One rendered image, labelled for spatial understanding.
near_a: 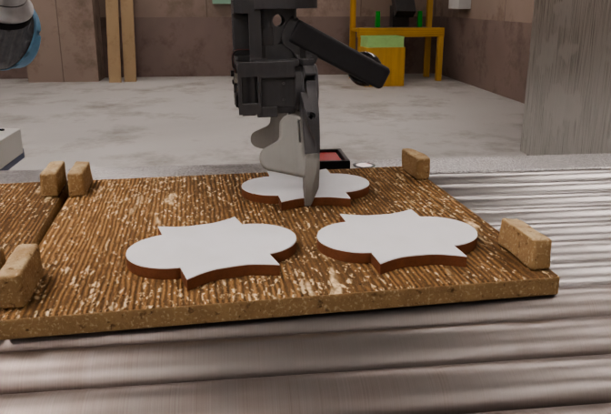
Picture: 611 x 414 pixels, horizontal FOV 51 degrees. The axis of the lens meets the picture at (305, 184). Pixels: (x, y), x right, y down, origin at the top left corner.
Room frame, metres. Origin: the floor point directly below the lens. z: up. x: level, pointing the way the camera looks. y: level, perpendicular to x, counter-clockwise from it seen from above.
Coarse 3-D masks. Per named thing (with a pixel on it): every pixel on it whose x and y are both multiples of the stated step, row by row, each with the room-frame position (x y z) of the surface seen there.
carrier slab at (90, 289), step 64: (128, 192) 0.68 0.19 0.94; (192, 192) 0.68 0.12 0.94; (384, 192) 0.68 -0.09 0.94; (64, 256) 0.49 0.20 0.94; (320, 256) 0.49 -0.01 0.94; (512, 256) 0.49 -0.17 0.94; (0, 320) 0.38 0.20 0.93; (64, 320) 0.39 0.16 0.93; (128, 320) 0.40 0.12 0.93; (192, 320) 0.41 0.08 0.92
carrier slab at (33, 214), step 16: (0, 192) 0.68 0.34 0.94; (16, 192) 0.68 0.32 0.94; (32, 192) 0.68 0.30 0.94; (64, 192) 0.69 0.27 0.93; (0, 208) 0.62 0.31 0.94; (16, 208) 0.62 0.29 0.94; (32, 208) 0.62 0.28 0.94; (48, 208) 0.62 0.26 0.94; (0, 224) 0.57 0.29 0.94; (16, 224) 0.57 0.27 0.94; (32, 224) 0.57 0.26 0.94; (48, 224) 0.59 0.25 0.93; (0, 240) 0.53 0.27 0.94; (16, 240) 0.53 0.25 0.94; (32, 240) 0.53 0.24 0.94
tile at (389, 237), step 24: (360, 216) 0.57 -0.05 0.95; (384, 216) 0.57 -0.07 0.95; (408, 216) 0.57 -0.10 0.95; (336, 240) 0.50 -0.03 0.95; (360, 240) 0.50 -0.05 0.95; (384, 240) 0.50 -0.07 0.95; (408, 240) 0.50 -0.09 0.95; (432, 240) 0.50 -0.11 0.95; (456, 240) 0.50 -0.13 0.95; (384, 264) 0.46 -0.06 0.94; (408, 264) 0.47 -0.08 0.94; (432, 264) 0.48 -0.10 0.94; (456, 264) 0.47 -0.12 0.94
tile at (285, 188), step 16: (272, 176) 0.71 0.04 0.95; (288, 176) 0.71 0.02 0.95; (320, 176) 0.71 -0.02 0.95; (336, 176) 0.71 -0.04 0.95; (352, 176) 0.71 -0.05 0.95; (256, 192) 0.64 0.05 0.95; (272, 192) 0.64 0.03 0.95; (288, 192) 0.64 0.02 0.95; (320, 192) 0.64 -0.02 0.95; (336, 192) 0.64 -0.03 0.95; (352, 192) 0.65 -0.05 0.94; (368, 192) 0.67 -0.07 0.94; (288, 208) 0.62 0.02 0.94
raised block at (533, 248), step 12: (504, 228) 0.51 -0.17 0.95; (516, 228) 0.49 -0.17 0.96; (528, 228) 0.49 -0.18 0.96; (504, 240) 0.51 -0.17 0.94; (516, 240) 0.49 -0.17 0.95; (528, 240) 0.47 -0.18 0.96; (540, 240) 0.47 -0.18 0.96; (516, 252) 0.49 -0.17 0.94; (528, 252) 0.47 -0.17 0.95; (540, 252) 0.46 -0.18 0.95; (528, 264) 0.47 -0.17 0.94; (540, 264) 0.46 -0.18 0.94
